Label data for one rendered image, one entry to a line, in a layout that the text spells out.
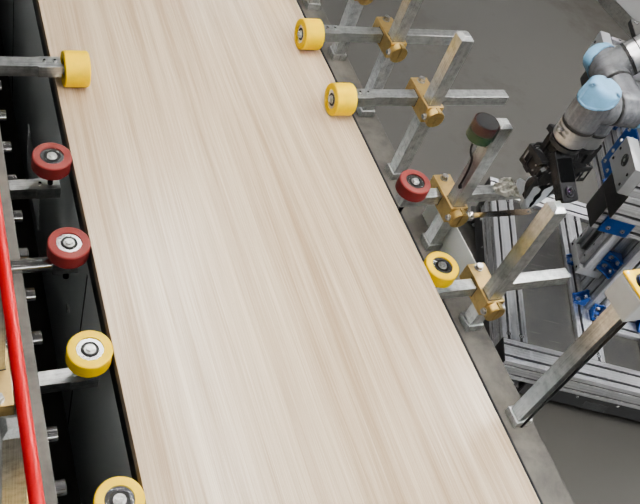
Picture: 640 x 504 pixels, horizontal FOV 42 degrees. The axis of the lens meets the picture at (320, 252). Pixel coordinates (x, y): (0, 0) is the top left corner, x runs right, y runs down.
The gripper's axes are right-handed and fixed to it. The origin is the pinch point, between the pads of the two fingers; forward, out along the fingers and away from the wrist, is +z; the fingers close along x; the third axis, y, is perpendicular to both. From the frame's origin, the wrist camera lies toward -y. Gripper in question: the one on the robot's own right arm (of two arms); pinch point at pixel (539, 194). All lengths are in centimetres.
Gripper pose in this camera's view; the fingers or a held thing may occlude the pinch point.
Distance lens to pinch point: 229.3
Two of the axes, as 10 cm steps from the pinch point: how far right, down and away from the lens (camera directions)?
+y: 9.1, -0.8, 4.2
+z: -2.8, 6.1, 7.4
